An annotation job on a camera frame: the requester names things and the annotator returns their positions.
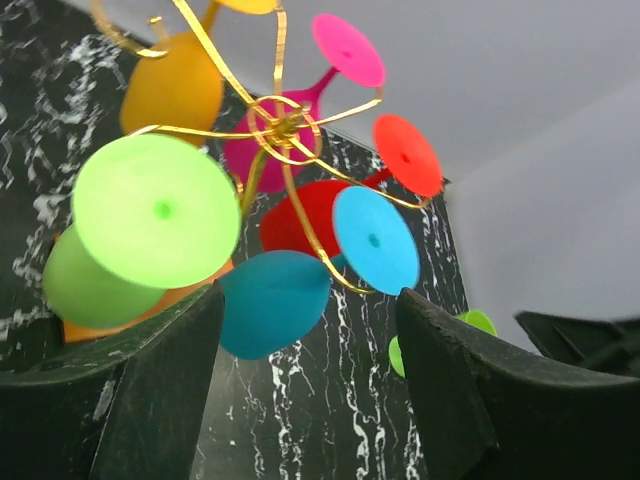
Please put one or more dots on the blue plastic wine glass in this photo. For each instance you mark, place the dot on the blue plastic wine glass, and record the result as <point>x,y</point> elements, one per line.
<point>275,298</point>

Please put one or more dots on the green plastic wine glass front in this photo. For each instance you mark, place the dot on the green plastic wine glass front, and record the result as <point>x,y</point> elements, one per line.
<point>150,213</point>

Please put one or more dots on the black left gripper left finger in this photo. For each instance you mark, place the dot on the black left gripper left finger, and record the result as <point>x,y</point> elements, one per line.
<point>129,406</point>

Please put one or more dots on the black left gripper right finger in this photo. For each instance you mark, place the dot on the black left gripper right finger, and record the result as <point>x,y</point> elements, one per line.
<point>487,409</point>

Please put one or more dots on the green plastic wine glass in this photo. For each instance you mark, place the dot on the green plastic wine glass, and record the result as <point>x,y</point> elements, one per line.
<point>150,213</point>
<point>474,317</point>

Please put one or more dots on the magenta plastic wine glass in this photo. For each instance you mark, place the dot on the magenta plastic wine glass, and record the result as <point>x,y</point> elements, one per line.
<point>350,53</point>

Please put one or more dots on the gold wire wine glass rack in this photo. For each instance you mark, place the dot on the gold wire wine glass rack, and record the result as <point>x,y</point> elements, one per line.
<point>274,123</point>

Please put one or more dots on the orange plastic wine glass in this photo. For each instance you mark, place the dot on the orange plastic wine glass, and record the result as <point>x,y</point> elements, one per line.
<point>185,87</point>

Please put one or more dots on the green plastic wine glass rear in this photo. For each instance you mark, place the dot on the green plastic wine glass rear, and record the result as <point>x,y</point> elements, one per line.
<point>474,317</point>

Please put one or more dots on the red plastic wine glass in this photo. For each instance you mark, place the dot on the red plastic wine glass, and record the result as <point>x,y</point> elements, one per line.
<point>339,211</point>

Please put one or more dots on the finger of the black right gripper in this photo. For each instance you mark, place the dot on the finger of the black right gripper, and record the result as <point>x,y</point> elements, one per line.
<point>607,346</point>

